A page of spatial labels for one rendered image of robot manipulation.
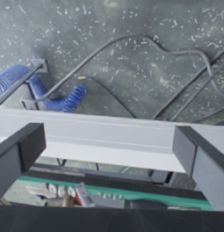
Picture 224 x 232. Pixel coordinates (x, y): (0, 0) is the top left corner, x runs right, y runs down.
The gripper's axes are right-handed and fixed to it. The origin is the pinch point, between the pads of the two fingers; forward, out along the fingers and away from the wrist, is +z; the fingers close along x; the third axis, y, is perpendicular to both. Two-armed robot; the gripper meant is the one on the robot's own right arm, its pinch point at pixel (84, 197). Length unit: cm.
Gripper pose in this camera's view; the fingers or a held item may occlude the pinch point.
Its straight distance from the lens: 57.7
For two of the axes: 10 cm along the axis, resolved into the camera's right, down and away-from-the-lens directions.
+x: 0.5, 7.5, 6.5
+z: -5.0, -5.5, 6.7
